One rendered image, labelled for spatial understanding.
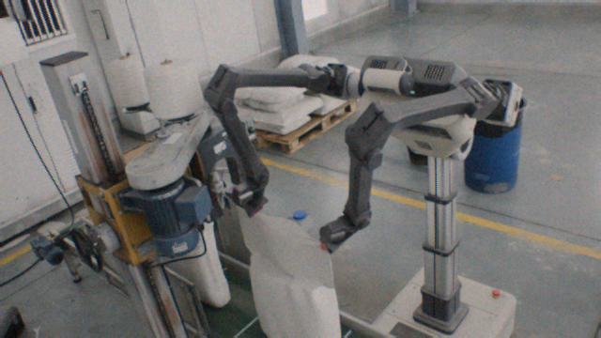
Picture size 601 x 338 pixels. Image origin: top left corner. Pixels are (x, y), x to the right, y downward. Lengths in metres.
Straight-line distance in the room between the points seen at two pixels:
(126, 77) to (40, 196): 2.98
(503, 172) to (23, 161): 3.76
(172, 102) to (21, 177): 3.10
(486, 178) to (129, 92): 2.76
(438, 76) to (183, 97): 0.78
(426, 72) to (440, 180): 0.55
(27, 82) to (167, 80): 2.98
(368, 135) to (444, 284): 1.24
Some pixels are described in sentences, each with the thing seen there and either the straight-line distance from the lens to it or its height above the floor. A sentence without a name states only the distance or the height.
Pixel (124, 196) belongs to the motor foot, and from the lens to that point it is 1.71.
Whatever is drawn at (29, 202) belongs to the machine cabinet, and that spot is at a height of 0.27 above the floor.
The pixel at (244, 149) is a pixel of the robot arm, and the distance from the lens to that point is 1.65.
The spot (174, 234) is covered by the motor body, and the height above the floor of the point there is 1.18.
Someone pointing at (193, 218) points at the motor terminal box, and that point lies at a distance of 1.57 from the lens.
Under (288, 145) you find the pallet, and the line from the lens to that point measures 4.69.
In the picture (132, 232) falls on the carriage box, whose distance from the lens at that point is 1.79.
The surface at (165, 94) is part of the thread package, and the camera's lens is 1.54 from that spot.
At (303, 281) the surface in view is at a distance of 1.87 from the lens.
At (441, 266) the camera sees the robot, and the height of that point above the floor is 0.61.
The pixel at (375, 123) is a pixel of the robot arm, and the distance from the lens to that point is 1.16.
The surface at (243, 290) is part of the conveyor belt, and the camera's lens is 2.59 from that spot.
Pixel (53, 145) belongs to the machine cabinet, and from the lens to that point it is 4.58.
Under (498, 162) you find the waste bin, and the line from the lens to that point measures 3.76.
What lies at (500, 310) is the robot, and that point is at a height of 0.26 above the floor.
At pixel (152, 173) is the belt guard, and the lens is 1.52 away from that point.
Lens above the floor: 2.03
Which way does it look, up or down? 27 degrees down
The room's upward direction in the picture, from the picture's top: 9 degrees counter-clockwise
